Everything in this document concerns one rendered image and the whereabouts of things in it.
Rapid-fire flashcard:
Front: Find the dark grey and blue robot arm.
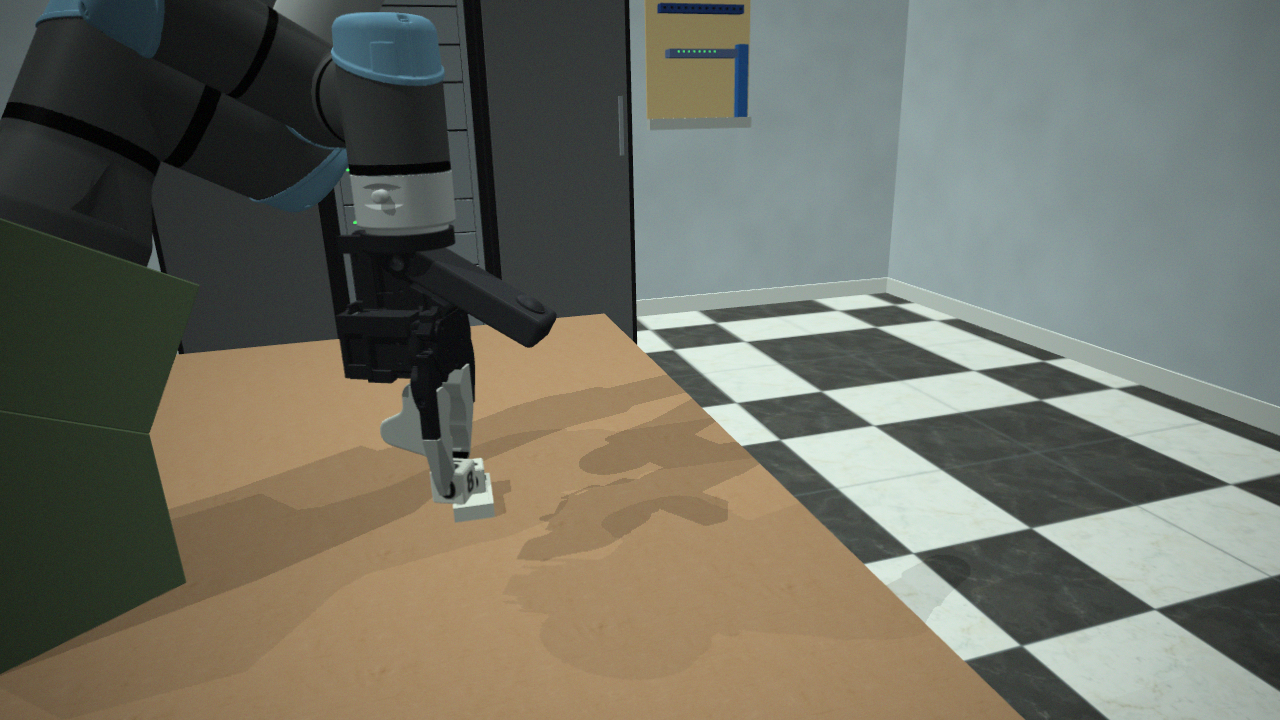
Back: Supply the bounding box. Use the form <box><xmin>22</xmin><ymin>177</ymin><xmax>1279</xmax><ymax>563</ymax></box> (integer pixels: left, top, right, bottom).
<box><xmin>0</xmin><ymin>0</ymin><xmax>557</xmax><ymax>348</ymax></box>

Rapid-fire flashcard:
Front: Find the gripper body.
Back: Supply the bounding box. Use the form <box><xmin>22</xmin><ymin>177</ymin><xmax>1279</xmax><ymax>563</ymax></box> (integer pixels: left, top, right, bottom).
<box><xmin>337</xmin><ymin>224</ymin><xmax>471</xmax><ymax>383</ymax></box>

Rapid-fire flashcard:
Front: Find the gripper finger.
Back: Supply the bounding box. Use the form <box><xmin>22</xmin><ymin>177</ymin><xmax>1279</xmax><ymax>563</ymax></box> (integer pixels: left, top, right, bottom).
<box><xmin>380</xmin><ymin>341</ymin><xmax>456</xmax><ymax>496</ymax></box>
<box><xmin>442</xmin><ymin>340</ymin><xmax>475</xmax><ymax>459</ymax></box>

